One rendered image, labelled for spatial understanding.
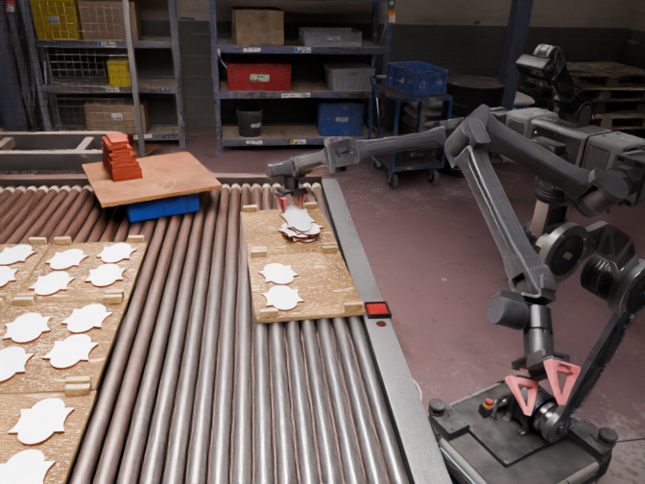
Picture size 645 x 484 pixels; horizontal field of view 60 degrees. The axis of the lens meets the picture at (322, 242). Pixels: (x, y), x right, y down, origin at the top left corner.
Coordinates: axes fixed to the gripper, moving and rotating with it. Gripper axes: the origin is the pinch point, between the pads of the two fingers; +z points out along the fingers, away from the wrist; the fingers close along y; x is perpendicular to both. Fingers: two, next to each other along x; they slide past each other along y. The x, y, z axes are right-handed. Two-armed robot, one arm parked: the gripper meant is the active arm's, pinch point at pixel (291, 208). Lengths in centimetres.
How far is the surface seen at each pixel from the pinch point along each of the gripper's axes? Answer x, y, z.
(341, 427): 95, 47, 13
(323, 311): 54, 23, 10
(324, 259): 26.7, 2.5, 10.2
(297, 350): 64, 39, 12
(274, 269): 24.1, 22.8, 9.2
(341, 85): -311, -262, 32
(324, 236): 11.3, -8.6, 10.0
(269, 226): -8.8, 5.3, 9.7
